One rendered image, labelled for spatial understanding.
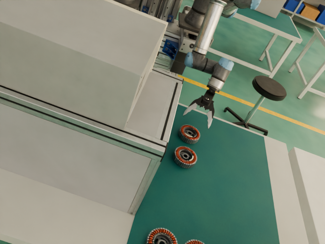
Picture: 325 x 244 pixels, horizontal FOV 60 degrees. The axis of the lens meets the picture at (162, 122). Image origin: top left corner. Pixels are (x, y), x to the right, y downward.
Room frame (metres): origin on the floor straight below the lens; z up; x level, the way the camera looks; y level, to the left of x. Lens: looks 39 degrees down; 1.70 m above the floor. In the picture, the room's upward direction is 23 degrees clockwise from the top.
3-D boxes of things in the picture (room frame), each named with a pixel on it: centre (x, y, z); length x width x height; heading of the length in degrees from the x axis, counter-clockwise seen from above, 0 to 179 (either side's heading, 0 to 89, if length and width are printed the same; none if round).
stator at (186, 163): (0.97, -0.16, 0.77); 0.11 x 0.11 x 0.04
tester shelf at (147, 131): (0.79, 0.31, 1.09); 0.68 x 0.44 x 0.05; 94
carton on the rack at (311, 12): (7.58, -2.12, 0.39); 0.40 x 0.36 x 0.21; 3
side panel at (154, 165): (0.73, -0.02, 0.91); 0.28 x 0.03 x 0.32; 4
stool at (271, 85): (2.55, -0.83, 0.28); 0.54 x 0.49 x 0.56; 4
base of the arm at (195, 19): (1.91, 0.06, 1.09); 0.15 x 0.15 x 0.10
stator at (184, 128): (1.14, -0.15, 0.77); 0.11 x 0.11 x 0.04
